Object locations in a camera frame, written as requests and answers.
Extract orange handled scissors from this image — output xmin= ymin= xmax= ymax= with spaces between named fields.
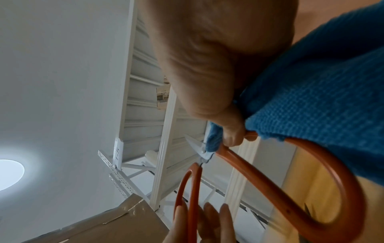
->
xmin=173 ymin=131 xmax=367 ymax=243

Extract brown cardboard box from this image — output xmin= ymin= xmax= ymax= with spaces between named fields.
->
xmin=21 ymin=193 xmax=170 ymax=243

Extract person's right hand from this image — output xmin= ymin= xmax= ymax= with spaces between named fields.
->
xmin=141 ymin=0 xmax=299 ymax=243

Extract white metal shelving rack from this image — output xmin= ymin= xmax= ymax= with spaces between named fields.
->
xmin=97 ymin=0 xmax=272 ymax=229

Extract light wooden furniture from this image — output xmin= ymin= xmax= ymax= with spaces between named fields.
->
xmin=267 ymin=142 xmax=384 ymax=243

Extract blue knitted cloth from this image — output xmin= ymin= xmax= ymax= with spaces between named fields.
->
xmin=205 ymin=0 xmax=384 ymax=187

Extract round ceiling lamp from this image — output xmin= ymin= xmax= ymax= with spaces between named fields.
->
xmin=0 ymin=159 xmax=25 ymax=192

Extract small labelled cardboard box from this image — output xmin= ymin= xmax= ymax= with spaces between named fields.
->
xmin=156 ymin=82 xmax=172 ymax=110

